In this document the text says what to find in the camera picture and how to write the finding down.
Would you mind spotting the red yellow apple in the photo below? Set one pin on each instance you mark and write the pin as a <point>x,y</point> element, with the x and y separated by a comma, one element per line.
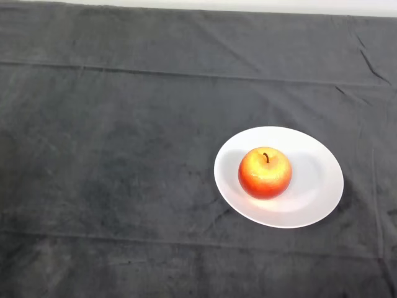
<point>265,174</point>

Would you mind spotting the black table cloth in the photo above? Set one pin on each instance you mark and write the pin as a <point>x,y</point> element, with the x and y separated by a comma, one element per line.
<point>124,124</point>

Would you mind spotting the white round plate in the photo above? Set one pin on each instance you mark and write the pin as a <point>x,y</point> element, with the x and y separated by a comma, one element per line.
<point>313,192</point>

